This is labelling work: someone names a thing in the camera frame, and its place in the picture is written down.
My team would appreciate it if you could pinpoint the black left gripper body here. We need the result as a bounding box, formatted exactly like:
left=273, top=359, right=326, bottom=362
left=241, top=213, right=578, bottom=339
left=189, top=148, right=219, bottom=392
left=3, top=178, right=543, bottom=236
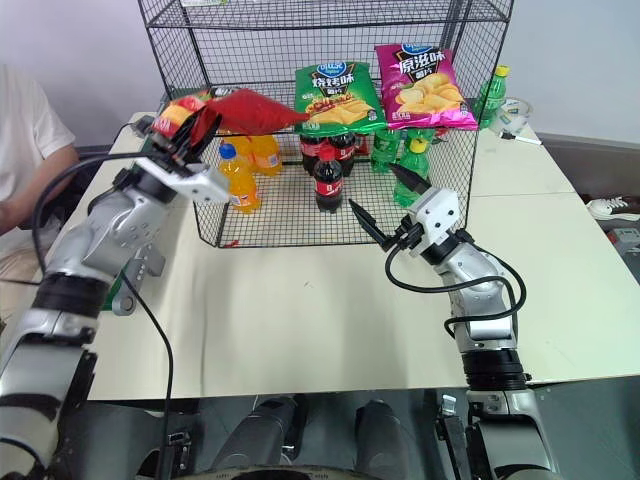
left=148, top=130, right=202, bottom=175

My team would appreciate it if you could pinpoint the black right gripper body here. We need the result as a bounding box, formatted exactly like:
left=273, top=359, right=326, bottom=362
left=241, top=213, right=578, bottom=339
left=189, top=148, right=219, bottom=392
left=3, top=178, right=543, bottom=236
left=381, top=214, right=426, bottom=254

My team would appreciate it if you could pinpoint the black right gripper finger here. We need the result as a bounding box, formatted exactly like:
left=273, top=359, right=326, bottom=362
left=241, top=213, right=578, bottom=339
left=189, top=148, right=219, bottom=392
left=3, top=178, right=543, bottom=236
left=389, top=163, right=433, bottom=195
left=347, top=198, right=388, bottom=246

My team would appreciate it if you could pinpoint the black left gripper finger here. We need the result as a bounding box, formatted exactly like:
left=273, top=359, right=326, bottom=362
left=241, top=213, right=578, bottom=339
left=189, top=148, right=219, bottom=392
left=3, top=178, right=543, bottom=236
left=192, top=112, right=224, bottom=157
left=169, top=115, right=200, bottom=157

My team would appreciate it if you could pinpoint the red chip bag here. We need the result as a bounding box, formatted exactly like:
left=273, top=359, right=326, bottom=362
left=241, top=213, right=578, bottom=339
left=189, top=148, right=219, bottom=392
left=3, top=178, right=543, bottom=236
left=152, top=87, right=311, bottom=147

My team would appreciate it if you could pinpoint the green soda bottle yellow cap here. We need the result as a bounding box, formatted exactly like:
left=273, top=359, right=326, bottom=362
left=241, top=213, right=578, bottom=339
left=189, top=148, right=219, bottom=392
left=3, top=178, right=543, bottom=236
left=473, top=64, right=512, bottom=129
left=393, top=130, right=433, bottom=209

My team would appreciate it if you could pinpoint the cola bottle red cap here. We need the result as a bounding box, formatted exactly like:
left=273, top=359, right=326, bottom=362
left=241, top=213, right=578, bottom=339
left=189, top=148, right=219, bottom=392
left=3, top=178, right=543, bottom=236
left=312, top=147, right=347, bottom=215

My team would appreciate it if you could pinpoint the orange soda bottle blue cap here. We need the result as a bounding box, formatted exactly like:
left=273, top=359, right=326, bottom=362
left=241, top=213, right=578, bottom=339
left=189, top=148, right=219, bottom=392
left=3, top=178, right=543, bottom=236
left=217, top=143, right=264, bottom=214

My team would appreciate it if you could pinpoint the magenta chip bag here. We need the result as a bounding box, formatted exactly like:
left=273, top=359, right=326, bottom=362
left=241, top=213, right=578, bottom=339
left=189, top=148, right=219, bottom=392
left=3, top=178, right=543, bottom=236
left=374, top=43, right=479, bottom=132

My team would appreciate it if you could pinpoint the green chip bag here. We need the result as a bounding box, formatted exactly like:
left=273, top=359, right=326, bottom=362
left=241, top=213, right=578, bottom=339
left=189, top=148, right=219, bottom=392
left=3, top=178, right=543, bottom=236
left=293, top=60, right=388, bottom=136

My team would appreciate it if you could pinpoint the white marker pen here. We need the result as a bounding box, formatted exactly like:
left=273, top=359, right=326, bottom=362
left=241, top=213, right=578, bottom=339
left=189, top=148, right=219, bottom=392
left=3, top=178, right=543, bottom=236
left=499, top=130, right=543, bottom=147

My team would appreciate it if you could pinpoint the clear plastic cup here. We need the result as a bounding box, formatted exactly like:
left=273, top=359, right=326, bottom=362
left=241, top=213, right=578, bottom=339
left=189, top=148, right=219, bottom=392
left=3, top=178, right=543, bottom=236
left=491, top=97, right=534, bottom=137

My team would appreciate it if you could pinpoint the person in white shirt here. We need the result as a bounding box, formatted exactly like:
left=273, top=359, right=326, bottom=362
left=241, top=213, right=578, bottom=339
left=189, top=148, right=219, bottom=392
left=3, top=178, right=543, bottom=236
left=0, top=63, right=82, bottom=301

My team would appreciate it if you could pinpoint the dark grey rounded shape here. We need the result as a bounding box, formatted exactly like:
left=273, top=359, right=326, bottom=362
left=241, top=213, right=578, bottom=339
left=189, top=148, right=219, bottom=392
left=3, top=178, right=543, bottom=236
left=353, top=399, right=417, bottom=472
left=213, top=393, right=310, bottom=472

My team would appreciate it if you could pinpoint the white sneaker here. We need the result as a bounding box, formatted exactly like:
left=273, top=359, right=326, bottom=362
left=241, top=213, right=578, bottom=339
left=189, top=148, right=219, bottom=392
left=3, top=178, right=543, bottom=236
left=584, top=195, right=640, bottom=222

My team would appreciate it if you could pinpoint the grey box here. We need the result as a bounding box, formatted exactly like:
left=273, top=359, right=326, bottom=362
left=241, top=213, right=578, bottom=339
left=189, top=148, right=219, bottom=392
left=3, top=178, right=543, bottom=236
left=611, top=226, right=640, bottom=252

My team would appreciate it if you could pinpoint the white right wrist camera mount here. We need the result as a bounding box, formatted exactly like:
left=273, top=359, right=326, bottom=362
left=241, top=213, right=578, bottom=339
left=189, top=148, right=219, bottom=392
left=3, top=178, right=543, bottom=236
left=403, top=187, right=460, bottom=257

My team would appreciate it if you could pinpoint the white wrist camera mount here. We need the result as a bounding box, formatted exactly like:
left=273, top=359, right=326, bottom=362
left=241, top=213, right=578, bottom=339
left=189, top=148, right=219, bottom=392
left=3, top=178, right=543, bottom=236
left=133, top=156, right=232, bottom=205
left=403, top=187, right=460, bottom=257

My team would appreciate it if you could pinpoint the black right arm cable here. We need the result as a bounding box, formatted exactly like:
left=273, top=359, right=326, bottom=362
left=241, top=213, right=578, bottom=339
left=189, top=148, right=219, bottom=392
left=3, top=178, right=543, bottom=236
left=384, top=228, right=529, bottom=337

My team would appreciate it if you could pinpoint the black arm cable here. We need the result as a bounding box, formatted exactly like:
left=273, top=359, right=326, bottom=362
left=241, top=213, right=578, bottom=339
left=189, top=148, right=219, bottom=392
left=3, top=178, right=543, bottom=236
left=384, top=228, right=529, bottom=337
left=33, top=148, right=175, bottom=480

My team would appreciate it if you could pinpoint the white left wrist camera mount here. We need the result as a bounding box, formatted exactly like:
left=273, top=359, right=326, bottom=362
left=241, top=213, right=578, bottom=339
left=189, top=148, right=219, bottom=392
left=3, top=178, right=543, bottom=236
left=133, top=156, right=232, bottom=205

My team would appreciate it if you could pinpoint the black wire mesh rack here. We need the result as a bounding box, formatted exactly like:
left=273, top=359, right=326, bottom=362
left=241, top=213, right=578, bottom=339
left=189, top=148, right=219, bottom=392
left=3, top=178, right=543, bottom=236
left=136, top=0, right=516, bottom=250

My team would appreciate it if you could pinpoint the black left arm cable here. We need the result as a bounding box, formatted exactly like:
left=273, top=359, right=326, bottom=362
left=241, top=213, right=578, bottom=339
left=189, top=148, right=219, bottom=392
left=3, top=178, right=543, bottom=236
left=33, top=148, right=175, bottom=480

